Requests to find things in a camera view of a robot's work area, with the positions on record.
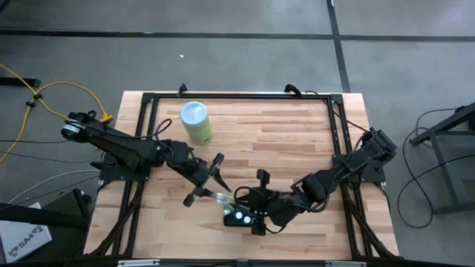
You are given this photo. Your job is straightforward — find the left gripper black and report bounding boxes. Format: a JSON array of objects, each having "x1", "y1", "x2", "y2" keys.
[{"x1": 183, "y1": 153, "x2": 232, "y2": 208}]

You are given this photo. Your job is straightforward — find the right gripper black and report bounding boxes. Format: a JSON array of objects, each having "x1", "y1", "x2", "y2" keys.
[{"x1": 232, "y1": 168, "x2": 276, "y2": 237}]

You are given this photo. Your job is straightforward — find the green disinfectant wipes canister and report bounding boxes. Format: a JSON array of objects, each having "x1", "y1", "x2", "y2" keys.
[{"x1": 180, "y1": 101, "x2": 214, "y2": 146}]

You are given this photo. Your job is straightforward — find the black stand beside table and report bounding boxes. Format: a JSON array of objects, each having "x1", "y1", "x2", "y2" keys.
[{"x1": 0, "y1": 188, "x2": 93, "y2": 229}]

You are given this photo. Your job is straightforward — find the white printed cardboard box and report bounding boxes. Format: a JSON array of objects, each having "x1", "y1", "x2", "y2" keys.
[{"x1": 0, "y1": 202, "x2": 53, "y2": 264}]

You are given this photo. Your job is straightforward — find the black bar on floor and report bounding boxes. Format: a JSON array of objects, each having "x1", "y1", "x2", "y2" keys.
[{"x1": 0, "y1": 76, "x2": 42, "y2": 88}]

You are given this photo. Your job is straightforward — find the black wire caddy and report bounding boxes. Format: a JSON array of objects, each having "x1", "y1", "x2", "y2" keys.
[{"x1": 223, "y1": 202, "x2": 266, "y2": 228}]

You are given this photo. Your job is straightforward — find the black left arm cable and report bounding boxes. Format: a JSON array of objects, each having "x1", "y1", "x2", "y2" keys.
[{"x1": 140, "y1": 117, "x2": 174, "y2": 144}]

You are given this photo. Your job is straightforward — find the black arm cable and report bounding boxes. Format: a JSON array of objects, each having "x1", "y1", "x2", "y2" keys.
[
  {"x1": 140, "y1": 117, "x2": 174, "y2": 144},
  {"x1": 304, "y1": 90, "x2": 370, "y2": 134}
]

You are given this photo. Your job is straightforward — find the black aluminium table frame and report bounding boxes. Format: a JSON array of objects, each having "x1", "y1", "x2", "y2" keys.
[{"x1": 83, "y1": 90, "x2": 400, "y2": 267}]

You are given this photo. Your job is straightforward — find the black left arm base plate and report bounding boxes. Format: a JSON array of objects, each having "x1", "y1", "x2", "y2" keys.
[{"x1": 91, "y1": 159, "x2": 151, "y2": 182}]

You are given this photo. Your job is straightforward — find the silver aluminium bracket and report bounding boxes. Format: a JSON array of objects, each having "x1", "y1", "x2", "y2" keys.
[
  {"x1": 325, "y1": 260, "x2": 367, "y2": 267},
  {"x1": 117, "y1": 259, "x2": 160, "y2": 267}
]

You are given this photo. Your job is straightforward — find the yellow extension cable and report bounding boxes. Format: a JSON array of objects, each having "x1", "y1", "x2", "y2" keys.
[{"x1": 0, "y1": 62, "x2": 114, "y2": 164}]

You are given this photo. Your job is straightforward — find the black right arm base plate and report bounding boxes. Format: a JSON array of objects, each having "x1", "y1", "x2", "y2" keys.
[{"x1": 332, "y1": 153, "x2": 387, "y2": 185}]

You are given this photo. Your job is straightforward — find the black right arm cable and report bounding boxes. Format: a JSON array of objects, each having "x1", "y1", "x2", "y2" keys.
[{"x1": 304, "y1": 90, "x2": 370, "y2": 134}]

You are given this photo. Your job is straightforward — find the black floor cable loop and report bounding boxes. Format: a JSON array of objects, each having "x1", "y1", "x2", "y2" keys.
[{"x1": 396, "y1": 157, "x2": 475, "y2": 230}]

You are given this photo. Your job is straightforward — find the grey floor cable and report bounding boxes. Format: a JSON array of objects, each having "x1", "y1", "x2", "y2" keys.
[{"x1": 7, "y1": 169, "x2": 101, "y2": 205}]

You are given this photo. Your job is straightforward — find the thin black floor cable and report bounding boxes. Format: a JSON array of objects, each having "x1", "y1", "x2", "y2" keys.
[
  {"x1": 0, "y1": 137, "x2": 70, "y2": 145},
  {"x1": 0, "y1": 150, "x2": 103, "y2": 165}
]

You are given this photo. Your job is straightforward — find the black desk cable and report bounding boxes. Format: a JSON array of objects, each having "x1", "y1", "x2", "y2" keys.
[{"x1": 414, "y1": 106, "x2": 462, "y2": 149}]

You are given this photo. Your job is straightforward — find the black metal desk frame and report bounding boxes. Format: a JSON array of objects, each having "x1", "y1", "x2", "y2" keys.
[{"x1": 410, "y1": 102, "x2": 475, "y2": 216}]

